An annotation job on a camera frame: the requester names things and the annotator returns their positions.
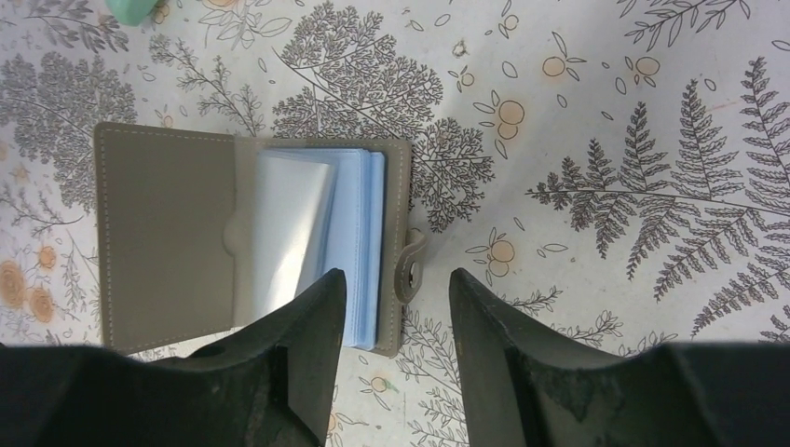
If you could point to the floral patterned table mat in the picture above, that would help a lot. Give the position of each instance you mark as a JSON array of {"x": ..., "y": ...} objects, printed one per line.
[{"x": 601, "y": 165}]

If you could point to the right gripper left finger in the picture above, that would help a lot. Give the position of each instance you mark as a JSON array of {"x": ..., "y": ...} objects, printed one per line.
[{"x": 268, "y": 384}]

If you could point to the taupe leather card holder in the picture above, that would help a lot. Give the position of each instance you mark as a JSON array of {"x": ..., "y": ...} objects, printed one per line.
[{"x": 202, "y": 232}]

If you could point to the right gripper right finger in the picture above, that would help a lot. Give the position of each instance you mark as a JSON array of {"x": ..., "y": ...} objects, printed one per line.
[{"x": 524, "y": 384}]

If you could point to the mint green tube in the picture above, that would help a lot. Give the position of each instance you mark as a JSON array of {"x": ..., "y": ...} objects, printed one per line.
[{"x": 130, "y": 12}]

